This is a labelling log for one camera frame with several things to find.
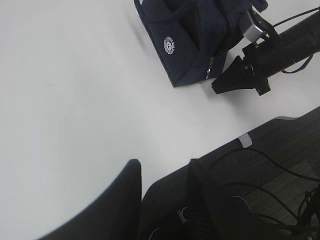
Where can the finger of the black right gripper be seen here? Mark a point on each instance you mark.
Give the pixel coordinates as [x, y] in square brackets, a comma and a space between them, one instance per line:
[238, 76]

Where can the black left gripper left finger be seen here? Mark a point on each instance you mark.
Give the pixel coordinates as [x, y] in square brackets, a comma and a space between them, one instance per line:
[114, 215]

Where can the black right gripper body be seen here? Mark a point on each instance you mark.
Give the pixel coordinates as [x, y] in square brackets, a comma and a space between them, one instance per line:
[265, 60]

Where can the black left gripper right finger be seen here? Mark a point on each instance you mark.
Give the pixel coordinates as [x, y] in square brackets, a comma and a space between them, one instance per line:
[188, 204]

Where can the dark blue lunch bag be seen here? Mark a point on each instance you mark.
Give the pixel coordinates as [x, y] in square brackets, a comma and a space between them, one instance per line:
[192, 37]

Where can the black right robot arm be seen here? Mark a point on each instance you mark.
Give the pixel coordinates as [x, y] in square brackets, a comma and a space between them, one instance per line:
[306, 34]

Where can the white tape strip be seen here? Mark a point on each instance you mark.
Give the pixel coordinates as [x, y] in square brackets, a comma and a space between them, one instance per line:
[245, 140]

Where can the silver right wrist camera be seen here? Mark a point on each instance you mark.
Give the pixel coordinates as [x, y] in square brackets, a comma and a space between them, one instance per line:
[253, 27]

